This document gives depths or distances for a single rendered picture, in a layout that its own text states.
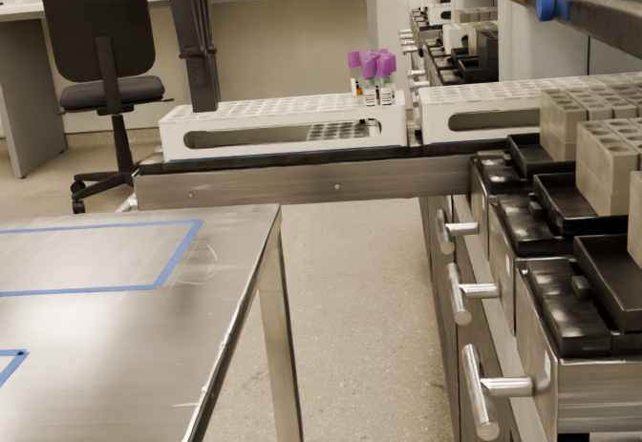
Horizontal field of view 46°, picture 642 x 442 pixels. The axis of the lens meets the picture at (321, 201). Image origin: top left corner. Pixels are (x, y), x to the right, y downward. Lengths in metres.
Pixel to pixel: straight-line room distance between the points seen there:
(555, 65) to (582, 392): 0.62
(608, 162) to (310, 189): 0.40
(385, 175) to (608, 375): 0.47
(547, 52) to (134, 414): 0.75
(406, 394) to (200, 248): 1.32
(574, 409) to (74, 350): 0.31
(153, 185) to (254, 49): 3.61
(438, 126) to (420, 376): 1.16
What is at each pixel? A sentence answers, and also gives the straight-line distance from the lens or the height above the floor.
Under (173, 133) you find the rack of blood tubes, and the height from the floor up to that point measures 0.85.
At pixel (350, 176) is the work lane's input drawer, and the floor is 0.79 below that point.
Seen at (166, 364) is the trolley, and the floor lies 0.82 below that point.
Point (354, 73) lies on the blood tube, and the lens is 0.97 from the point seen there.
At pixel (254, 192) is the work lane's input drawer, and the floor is 0.78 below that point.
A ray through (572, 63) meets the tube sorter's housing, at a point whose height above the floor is 0.88.
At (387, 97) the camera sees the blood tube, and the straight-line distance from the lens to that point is 0.89.
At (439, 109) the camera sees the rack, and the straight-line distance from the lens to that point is 0.89.
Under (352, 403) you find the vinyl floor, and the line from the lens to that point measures 1.89.
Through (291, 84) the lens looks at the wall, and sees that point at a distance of 4.52.
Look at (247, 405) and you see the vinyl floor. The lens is 1.93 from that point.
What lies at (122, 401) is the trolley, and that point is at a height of 0.82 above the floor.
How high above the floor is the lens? 1.05
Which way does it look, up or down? 19 degrees down
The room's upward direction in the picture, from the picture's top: 5 degrees counter-clockwise
